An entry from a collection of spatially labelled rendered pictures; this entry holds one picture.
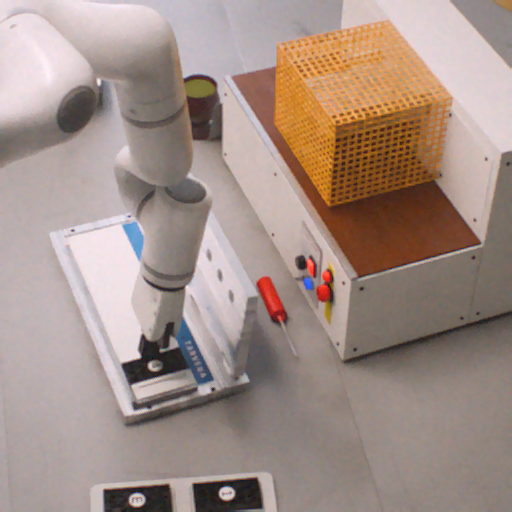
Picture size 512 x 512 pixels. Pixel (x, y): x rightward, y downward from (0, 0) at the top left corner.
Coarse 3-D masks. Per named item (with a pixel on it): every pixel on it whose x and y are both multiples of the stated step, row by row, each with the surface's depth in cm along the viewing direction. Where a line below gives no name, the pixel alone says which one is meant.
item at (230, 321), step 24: (216, 240) 201; (216, 264) 206; (240, 264) 197; (192, 288) 215; (216, 288) 208; (240, 288) 194; (216, 312) 206; (240, 312) 199; (216, 336) 208; (240, 336) 198; (240, 360) 201
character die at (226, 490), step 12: (228, 480) 192; (240, 480) 192; (252, 480) 192; (204, 492) 191; (216, 492) 191; (228, 492) 190; (240, 492) 191; (252, 492) 191; (204, 504) 189; (216, 504) 190; (228, 504) 189; (240, 504) 190; (252, 504) 189
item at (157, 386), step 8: (168, 376) 204; (176, 376) 205; (184, 376) 205; (192, 376) 205; (136, 384) 203; (144, 384) 203; (152, 384) 203; (160, 384) 204; (168, 384) 204; (176, 384) 203; (184, 384) 203; (136, 392) 202; (144, 392) 202; (152, 392) 202; (160, 392) 202; (136, 400) 202
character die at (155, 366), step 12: (132, 360) 207; (144, 360) 207; (156, 360) 207; (168, 360) 207; (180, 360) 207; (132, 372) 206; (144, 372) 205; (156, 372) 205; (168, 372) 205; (132, 384) 203
